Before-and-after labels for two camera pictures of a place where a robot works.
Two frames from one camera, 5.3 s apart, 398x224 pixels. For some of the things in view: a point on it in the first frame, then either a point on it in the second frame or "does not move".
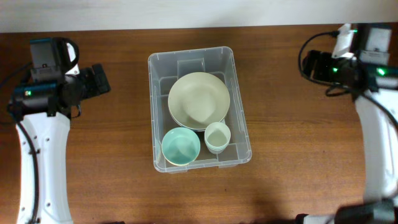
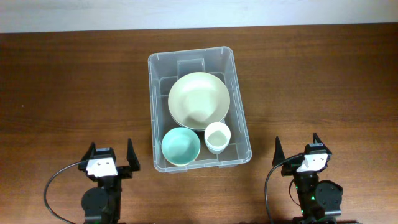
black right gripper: [322, 58] -> [291, 167]
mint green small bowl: [180, 146] does not move
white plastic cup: [217, 137] does not move
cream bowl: [222, 121] does not move
